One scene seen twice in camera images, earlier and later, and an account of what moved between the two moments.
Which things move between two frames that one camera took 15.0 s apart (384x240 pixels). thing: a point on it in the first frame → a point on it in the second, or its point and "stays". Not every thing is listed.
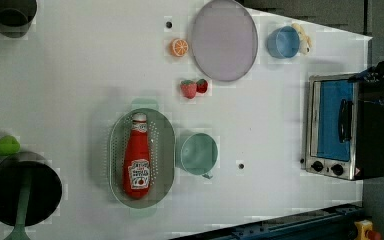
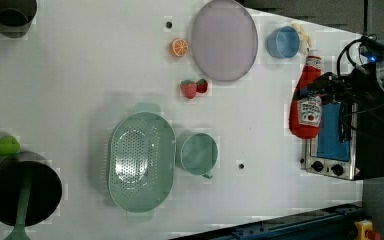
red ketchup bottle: (137, 158) → (305, 113)
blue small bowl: (283, 42) stays
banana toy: (305, 41) stays
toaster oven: (347, 137) stays
